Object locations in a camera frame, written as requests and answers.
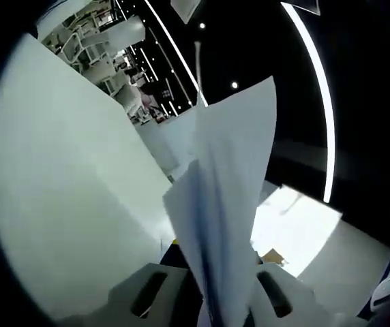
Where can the bright window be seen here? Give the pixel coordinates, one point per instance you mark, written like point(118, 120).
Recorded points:
point(300, 231)

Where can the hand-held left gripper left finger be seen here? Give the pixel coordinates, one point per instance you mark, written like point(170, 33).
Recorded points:
point(120, 299)

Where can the round ceiling downlights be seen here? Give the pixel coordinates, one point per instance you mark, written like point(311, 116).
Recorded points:
point(235, 84)

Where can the stack of white printing papers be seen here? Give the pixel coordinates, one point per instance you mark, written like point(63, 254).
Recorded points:
point(229, 163)

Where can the group of white office chairs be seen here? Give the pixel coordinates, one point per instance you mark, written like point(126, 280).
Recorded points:
point(89, 51)

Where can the white linear ceiling light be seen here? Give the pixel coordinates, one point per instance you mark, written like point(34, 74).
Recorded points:
point(329, 170)

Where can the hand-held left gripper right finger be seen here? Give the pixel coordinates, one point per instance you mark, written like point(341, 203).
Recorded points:
point(300, 299)

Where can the brown cardboard boxes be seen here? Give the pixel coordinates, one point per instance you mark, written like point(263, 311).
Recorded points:
point(273, 255)

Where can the square ceiling air vent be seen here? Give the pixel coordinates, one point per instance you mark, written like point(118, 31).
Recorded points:
point(185, 8)

